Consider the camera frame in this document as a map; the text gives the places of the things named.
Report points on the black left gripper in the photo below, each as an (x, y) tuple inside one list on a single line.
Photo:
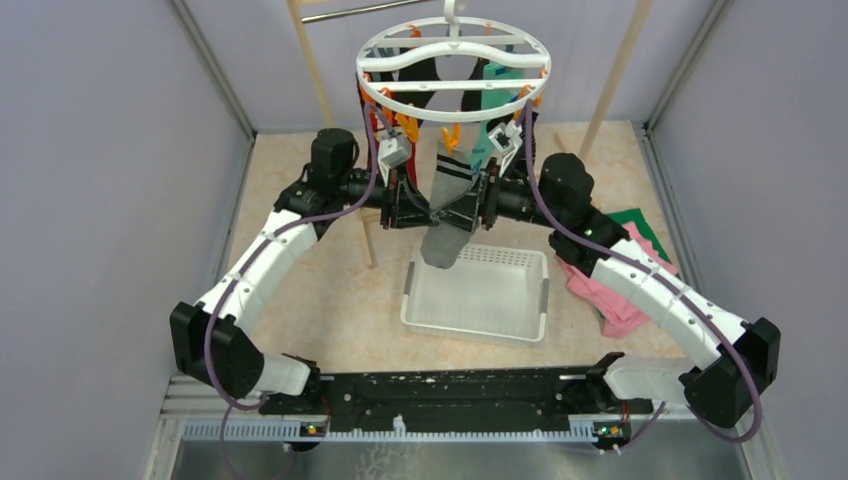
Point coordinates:
[(408, 210)]

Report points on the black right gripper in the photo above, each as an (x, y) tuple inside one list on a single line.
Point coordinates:
[(482, 202)]

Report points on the grey sock with black stripes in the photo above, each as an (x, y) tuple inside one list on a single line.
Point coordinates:
[(453, 179)]

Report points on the white perforated plastic basket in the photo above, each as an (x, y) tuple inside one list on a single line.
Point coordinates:
[(490, 294)]

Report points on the white round sock hanger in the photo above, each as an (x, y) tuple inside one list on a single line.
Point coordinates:
[(456, 41)]

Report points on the black white striped sock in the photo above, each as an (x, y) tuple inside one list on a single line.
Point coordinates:
[(472, 89)]

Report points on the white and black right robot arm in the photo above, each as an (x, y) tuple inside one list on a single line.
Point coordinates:
[(729, 361)]

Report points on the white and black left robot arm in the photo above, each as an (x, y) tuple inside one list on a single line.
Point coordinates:
[(212, 335)]

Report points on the red sock with cat face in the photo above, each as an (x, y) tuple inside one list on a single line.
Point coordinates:
[(395, 179)]

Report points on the teal patterned sock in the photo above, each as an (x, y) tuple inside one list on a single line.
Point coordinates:
[(483, 147)]

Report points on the black argyle sock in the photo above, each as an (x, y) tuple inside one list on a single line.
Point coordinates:
[(378, 116)]

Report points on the green cloth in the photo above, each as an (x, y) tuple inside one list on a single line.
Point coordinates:
[(634, 221)]

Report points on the pink cloth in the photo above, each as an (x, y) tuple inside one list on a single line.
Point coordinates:
[(619, 317)]

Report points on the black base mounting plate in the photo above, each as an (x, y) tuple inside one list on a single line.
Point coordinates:
[(480, 400)]

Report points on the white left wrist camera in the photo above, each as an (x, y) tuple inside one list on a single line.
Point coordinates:
[(394, 150)]

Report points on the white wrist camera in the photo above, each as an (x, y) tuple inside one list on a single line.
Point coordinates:
[(394, 150), (507, 140)]

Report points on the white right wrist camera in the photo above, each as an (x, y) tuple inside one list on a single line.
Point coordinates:
[(507, 140)]

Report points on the white slotted cable duct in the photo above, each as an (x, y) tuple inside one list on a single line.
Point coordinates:
[(293, 431)]

